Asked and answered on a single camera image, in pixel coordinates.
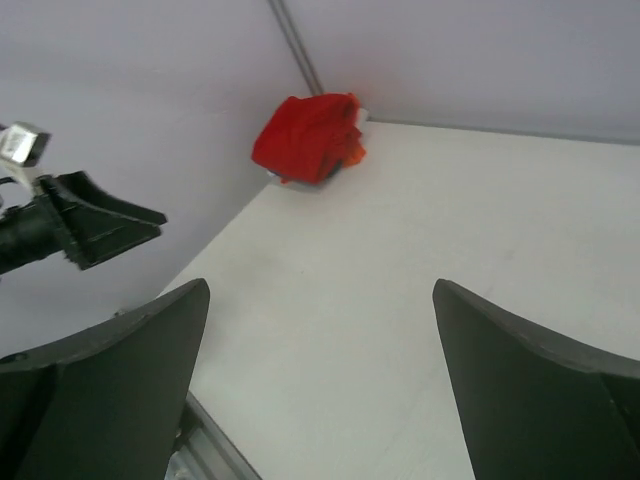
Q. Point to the red folded t shirt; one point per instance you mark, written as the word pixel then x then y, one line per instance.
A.
pixel 297 115

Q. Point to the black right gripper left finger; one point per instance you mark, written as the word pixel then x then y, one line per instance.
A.
pixel 106 402

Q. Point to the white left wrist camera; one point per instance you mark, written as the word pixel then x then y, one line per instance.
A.
pixel 22 146

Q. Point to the aluminium corner post left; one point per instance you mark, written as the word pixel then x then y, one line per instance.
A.
pixel 296 45

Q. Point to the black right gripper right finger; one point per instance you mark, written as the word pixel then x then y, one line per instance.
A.
pixel 533 403

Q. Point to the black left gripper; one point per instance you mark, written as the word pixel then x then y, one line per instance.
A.
pixel 70 212

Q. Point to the aluminium front rail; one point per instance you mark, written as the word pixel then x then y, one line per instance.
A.
pixel 203 451

